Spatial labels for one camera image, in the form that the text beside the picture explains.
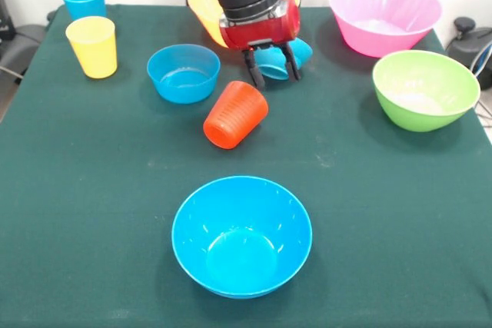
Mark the large blue plastic bowl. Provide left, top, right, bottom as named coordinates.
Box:
left=171, top=175, right=314, bottom=300

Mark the gray pedestal foot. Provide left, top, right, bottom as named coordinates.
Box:
left=445, top=16, right=492, bottom=89
left=0, top=22, right=51, bottom=75

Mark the lime green plastic bowl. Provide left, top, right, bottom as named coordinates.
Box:
left=371, top=49, right=481, bottom=133

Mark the magenta pink plastic bowl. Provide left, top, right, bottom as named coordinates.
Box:
left=328, top=0, right=444, bottom=58

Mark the medium translucent blue bowl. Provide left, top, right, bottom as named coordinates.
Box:
left=146, top=44, right=221, bottom=105

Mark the tangle of floor cables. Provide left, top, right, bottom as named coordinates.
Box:
left=470, top=41, right=492, bottom=121

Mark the orange plastic bowl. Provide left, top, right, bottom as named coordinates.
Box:
left=187, top=0, right=301, bottom=49

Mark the dark green tablecloth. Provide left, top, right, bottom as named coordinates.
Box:
left=0, top=4, right=492, bottom=328

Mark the red-orange plastic cup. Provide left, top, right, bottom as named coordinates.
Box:
left=203, top=80, right=270, bottom=150

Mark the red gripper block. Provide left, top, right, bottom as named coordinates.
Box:
left=218, top=0, right=302, bottom=91

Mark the small cyan plastic bowl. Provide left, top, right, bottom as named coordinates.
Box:
left=255, top=38, right=313, bottom=81

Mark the yellow plastic cup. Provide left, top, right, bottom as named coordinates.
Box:
left=65, top=15, right=118, bottom=79

